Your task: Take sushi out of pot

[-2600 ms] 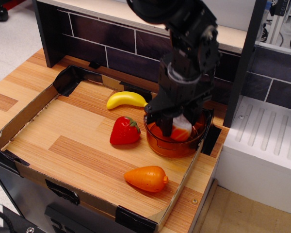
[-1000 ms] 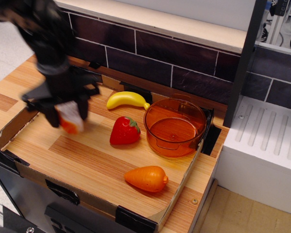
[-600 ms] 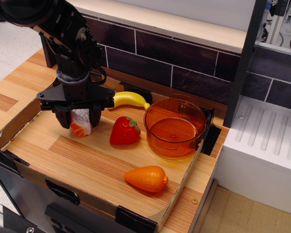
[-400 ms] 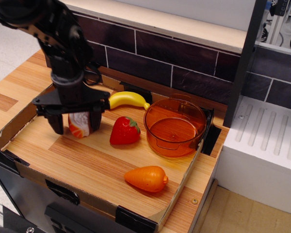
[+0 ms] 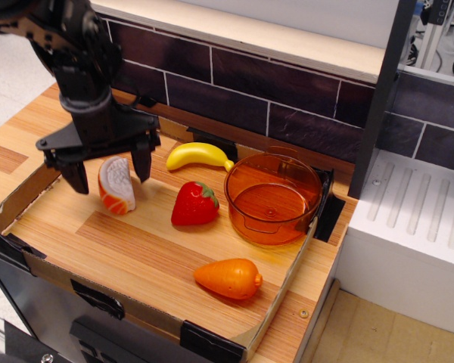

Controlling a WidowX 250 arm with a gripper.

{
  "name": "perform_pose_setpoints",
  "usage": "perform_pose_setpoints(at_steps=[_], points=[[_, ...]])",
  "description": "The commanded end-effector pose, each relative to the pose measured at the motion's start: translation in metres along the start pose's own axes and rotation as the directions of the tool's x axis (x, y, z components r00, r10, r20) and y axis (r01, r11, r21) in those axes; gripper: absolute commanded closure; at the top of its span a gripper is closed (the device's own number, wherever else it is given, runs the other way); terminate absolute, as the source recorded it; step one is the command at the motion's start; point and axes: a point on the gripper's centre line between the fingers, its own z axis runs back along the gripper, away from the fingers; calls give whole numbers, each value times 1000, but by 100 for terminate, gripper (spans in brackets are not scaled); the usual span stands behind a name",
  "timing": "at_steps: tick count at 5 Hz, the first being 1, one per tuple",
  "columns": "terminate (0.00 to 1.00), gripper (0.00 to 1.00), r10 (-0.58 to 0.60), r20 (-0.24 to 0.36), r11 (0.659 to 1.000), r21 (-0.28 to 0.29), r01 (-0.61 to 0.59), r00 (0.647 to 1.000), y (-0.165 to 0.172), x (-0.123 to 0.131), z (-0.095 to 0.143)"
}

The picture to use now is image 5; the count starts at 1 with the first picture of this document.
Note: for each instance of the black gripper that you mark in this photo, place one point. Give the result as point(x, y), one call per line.
point(102, 130)

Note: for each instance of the orange white toy sushi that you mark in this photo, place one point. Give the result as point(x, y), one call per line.
point(115, 186)

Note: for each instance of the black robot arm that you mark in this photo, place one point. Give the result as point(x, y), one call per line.
point(69, 39)

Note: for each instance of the cardboard fence with black tape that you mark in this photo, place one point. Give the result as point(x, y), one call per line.
point(147, 263)

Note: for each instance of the transparent orange plastic pot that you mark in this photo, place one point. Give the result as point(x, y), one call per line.
point(272, 196)

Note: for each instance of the yellow toy banana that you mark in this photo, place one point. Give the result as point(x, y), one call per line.
point(198, 152)

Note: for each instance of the red toy strawberry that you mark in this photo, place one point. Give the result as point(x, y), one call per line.
point(196, 204)

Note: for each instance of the dark tiled backsplash panel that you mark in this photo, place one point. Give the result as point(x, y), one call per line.
point(308, 108)

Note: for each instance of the orange toy carrot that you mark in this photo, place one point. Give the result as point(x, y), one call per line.
point(232, 278)

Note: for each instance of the light wooden shelf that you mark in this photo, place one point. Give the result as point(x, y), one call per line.
point(317, 52)

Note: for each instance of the white toy sink drainboard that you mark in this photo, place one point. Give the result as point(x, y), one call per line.
point(398, 251)

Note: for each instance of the dark grey vertical post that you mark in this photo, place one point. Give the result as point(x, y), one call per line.
point(383, 97)

